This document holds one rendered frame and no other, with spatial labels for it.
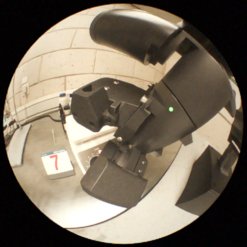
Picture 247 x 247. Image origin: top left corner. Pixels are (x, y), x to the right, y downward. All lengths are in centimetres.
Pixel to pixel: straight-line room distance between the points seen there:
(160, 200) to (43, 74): 82
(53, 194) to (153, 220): 23
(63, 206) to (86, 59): 76
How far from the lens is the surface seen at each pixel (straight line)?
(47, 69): 67
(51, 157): 24
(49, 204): 25
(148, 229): 23
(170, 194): 25
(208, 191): 18
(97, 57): 71
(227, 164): 27
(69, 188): 22
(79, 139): 17
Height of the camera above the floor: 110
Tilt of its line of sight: 31 degrees down
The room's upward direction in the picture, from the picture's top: 9 degrees clockwise
